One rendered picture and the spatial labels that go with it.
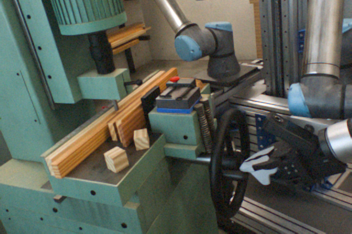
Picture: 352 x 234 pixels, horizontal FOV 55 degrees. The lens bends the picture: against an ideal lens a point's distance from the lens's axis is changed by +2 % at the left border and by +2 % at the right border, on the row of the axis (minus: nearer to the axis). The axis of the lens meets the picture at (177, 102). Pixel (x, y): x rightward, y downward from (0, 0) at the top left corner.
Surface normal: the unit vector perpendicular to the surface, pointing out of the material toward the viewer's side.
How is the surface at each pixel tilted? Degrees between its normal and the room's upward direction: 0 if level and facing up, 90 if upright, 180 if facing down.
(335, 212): 0
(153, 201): 90
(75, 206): 90
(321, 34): 53
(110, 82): 90
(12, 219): 90
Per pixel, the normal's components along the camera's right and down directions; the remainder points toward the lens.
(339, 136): -0.72, -0.32
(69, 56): 0.89, 0.03
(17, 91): -0.42, 0.43
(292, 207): -0.17, -0.91
